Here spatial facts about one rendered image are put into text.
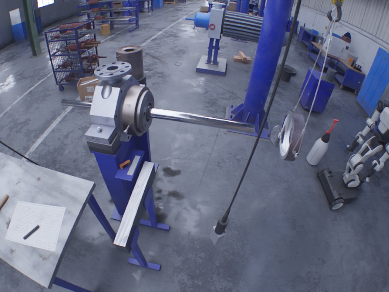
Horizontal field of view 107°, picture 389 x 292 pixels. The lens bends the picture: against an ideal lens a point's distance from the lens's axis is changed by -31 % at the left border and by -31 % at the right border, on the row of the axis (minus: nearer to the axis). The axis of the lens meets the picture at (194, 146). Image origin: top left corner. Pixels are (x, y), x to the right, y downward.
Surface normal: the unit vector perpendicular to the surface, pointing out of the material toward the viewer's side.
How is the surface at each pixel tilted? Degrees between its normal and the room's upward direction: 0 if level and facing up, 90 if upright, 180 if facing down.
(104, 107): 45
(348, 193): 0
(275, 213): 0
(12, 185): 0
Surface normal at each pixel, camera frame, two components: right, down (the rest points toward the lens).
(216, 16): -0.18, 0.68
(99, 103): -0.05, -0.03
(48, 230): 0.08, -0.72
